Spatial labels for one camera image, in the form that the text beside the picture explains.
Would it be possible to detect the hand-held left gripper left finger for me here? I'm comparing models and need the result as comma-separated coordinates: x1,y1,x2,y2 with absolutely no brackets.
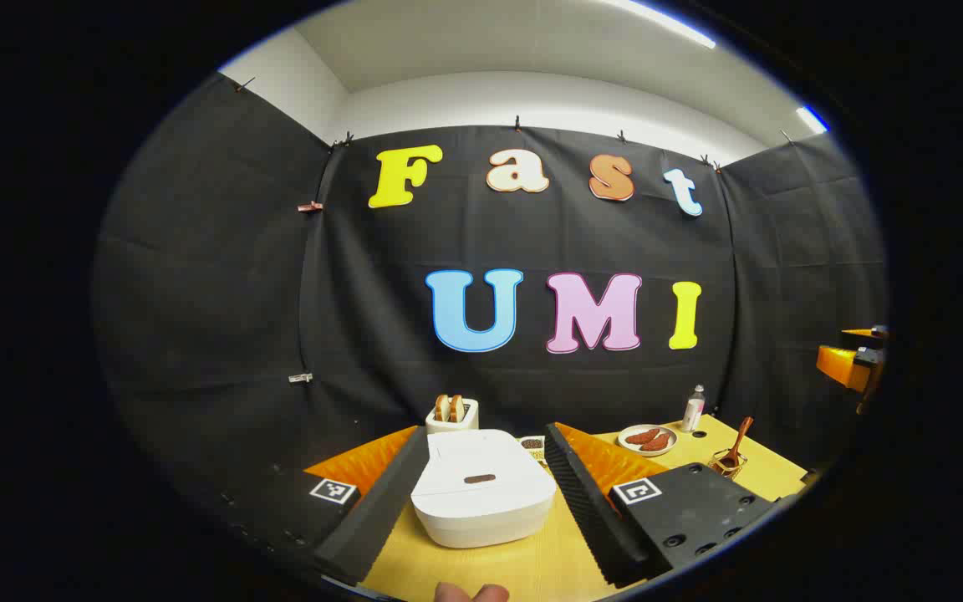
222,425,431,586

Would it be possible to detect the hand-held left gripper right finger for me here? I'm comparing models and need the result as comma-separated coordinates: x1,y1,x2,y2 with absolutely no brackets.
544,422,783,589

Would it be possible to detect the white rice cooker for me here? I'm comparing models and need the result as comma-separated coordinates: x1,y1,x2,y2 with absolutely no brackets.
410,429,558,550

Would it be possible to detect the wooden spoon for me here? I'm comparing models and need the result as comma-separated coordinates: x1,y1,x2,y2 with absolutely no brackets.
720,416,755,469

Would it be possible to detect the wire chopstick holder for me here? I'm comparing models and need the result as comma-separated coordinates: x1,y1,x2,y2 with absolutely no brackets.
707,450,748,481

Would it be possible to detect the white round plate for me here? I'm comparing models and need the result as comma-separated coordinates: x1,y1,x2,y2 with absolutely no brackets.
618,425,679,457

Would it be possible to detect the white toaster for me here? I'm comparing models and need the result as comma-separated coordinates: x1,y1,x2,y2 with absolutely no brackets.
425,397,480,434

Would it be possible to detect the black backdrop cloth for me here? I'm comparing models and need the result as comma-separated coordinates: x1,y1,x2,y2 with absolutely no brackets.
90,74,890,536

